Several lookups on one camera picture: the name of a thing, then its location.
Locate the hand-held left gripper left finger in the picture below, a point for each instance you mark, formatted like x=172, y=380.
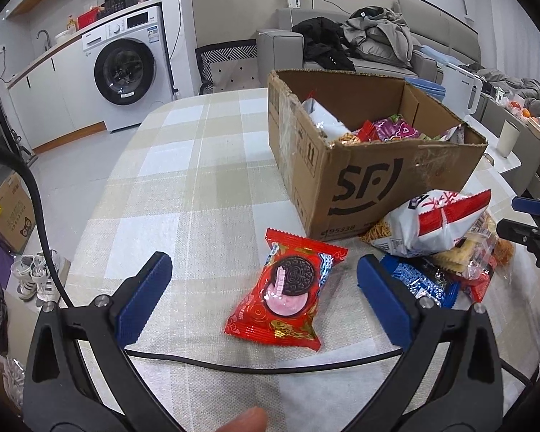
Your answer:
x=146, y=297

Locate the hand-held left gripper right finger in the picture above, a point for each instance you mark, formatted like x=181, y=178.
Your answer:
x=382, y=299

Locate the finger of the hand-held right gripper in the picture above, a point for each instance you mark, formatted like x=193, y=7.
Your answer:
x=515, y=230
x=527, y=204

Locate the blue snack packet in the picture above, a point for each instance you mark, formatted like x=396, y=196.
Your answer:
x=418, y=279

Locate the clear cracker packet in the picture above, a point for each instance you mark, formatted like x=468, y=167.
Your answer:
x=463, y=252

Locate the small red snack packet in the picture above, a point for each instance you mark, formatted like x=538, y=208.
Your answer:
x=366, y=131
x=477, y=285

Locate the red cookie packet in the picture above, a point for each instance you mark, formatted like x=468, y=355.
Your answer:
x=288, y=292

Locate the brown cardboard box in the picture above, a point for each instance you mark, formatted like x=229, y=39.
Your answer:
x=432, y=175

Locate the person's left hand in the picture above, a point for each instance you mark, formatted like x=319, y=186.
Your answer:
x=247, y=423

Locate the grey upholstered bench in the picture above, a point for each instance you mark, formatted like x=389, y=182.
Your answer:
x=531, y=162

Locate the cream cup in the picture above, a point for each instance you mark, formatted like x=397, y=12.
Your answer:
x=507, y=141

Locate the white sneaker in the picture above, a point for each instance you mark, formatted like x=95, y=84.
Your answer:
x=24, y=279
x=47, y=274

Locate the grey blanket heap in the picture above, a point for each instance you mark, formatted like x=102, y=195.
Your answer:
x=531, y=87

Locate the white electric kettle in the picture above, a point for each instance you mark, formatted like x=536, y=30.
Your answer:
x=459, y=87

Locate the small yellow-print cardboard box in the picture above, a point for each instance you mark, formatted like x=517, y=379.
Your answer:
x=13, y=216

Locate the light blue pillow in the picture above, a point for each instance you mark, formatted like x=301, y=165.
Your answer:
x=441, y=56

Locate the white washing machine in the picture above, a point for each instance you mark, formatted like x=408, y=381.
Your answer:
x=157, y=81

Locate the white base kitchen cabinet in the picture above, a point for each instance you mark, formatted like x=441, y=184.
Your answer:
x=49, y=99

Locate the grey jacket pile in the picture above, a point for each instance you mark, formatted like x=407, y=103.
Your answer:
x=382, y=36

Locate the patterned cushion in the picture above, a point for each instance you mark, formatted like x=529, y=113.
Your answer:
x=225, y=72

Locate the black jacket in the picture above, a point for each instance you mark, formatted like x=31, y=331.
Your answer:
x=324, y=40

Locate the grey sofa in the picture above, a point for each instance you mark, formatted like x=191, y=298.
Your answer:
x=279, y=49

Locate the steel kitchen faucet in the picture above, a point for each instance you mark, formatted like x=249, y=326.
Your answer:
x=50, y=44

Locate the white bowl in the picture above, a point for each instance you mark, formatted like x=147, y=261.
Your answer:
x=62, y=36

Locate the yellow bottle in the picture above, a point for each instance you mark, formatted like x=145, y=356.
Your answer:
x=71, y=26

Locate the red box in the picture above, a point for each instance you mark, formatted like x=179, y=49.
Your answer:
x=90, y=18

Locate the black pressure cooker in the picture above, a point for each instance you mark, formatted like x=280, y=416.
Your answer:
x=120, y=2

